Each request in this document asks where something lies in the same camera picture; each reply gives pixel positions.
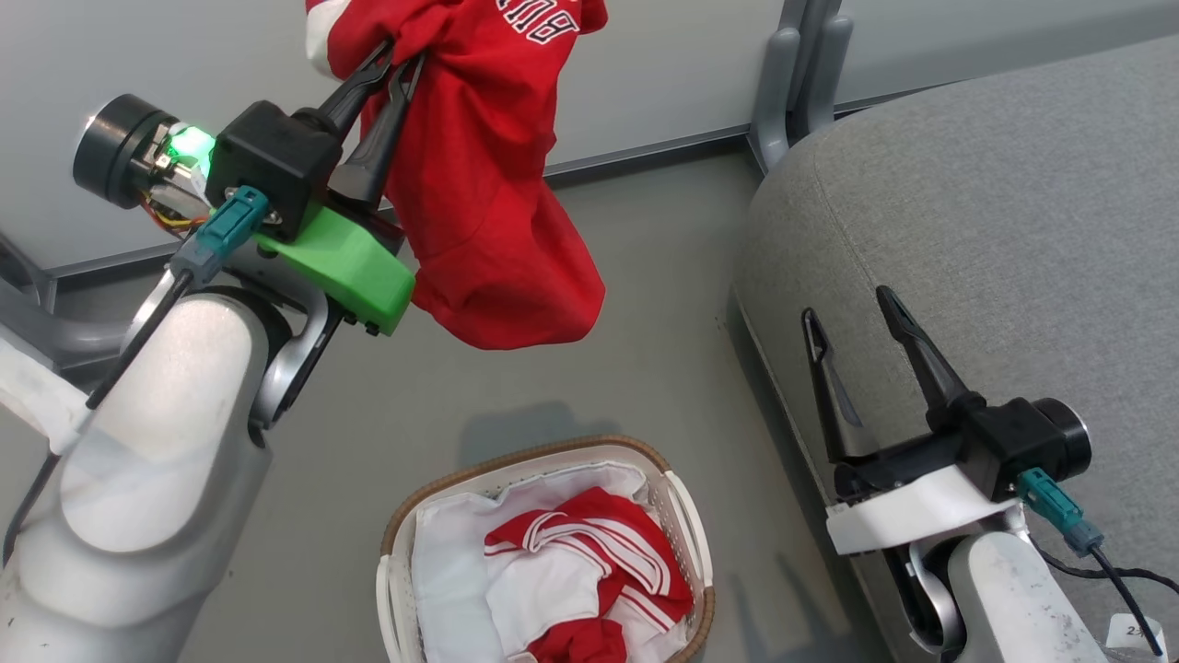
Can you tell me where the red white striped garment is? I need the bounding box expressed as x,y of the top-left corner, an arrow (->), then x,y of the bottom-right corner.
483,487 -> 695,663

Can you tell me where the white basket with woven rim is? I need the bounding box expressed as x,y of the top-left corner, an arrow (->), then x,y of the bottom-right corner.
376,435 -> 716,663

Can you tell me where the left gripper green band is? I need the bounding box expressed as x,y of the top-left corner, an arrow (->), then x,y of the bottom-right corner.
72,39 -> 426,338

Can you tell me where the grey fabric sofa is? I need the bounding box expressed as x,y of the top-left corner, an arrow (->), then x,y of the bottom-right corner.
730,35 -> 1179,663

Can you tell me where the left arm cable teal connector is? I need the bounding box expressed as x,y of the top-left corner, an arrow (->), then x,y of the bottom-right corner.
0,186 -> 270,564

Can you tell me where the white fabric wrap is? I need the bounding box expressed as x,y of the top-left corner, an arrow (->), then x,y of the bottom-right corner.
0,324 -> 91,454

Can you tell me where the grey metal partition foot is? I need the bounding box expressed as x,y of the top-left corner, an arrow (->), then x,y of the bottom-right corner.
0,232 -> 134,371

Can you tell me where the grey forked partition post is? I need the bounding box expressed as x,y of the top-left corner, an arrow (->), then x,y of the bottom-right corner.
749,0 -> 855,174

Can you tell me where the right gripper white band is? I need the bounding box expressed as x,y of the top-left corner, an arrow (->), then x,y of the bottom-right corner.
801,285 -> 1093,557

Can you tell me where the arm cable teal connector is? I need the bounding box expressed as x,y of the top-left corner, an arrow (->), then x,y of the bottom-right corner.
1018,468 -> 1179,657
0,186 -> 270,564

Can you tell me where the right arm cable teal connector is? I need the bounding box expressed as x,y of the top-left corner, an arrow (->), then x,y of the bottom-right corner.
1018,468 -> 1179,657

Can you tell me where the white fabric basket liner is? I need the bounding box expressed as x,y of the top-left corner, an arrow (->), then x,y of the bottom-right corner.
412,462 -> 650,663

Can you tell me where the small white sofa label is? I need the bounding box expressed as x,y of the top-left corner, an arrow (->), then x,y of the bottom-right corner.
1103,613 -> 1167,660

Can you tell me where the red jersey with lettering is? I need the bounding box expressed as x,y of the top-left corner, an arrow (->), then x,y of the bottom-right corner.
306,0 -> 609,352

